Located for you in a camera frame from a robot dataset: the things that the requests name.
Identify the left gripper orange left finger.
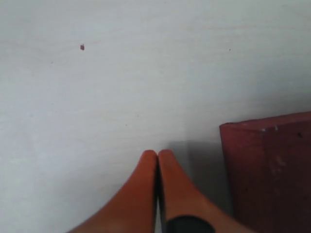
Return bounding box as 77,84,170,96
70,150,156,233

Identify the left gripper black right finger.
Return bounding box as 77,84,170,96
158,150,252,233

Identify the red brick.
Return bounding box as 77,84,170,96
220,112,311,233

